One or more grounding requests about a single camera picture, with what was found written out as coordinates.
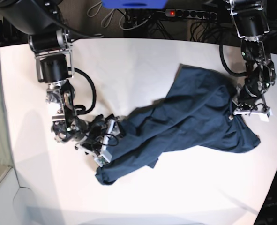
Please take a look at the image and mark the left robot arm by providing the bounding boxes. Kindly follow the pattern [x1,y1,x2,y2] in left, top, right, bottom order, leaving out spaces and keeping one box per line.
[219,0,276,115]

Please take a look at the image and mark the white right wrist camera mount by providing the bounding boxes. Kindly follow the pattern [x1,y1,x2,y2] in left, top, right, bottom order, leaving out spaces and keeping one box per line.
[95,119,116,167]

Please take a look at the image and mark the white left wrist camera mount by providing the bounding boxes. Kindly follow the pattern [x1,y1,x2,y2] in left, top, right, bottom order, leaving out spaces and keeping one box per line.
[233,103,273,122]

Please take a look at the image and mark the white looped cable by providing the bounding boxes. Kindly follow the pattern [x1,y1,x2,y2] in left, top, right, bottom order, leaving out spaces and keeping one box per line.
[87,0,117,28]

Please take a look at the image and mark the black power strip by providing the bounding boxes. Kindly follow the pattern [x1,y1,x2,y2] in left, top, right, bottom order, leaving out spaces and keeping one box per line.
[165,9,217,21]

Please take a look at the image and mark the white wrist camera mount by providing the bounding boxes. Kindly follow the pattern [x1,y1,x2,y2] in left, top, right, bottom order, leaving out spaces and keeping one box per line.
[95,119,116,167]
[233,103,273,122]

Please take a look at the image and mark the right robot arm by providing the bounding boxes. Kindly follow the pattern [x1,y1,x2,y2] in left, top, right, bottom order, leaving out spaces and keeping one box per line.
[0,0,117,157]

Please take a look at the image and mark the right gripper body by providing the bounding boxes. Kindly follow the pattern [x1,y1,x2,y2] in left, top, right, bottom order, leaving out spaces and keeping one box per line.
[74,114,120,155]

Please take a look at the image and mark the blue plastic bin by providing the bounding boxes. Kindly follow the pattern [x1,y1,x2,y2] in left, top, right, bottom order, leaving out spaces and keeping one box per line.
[102,0,168,9]

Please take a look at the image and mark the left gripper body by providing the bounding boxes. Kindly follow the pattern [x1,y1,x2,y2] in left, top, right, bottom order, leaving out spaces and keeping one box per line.
[232,93,265,113]

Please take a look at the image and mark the dark blue t-shirt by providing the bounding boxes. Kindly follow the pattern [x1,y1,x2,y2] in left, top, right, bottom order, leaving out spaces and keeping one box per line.
[95,66,261,185]

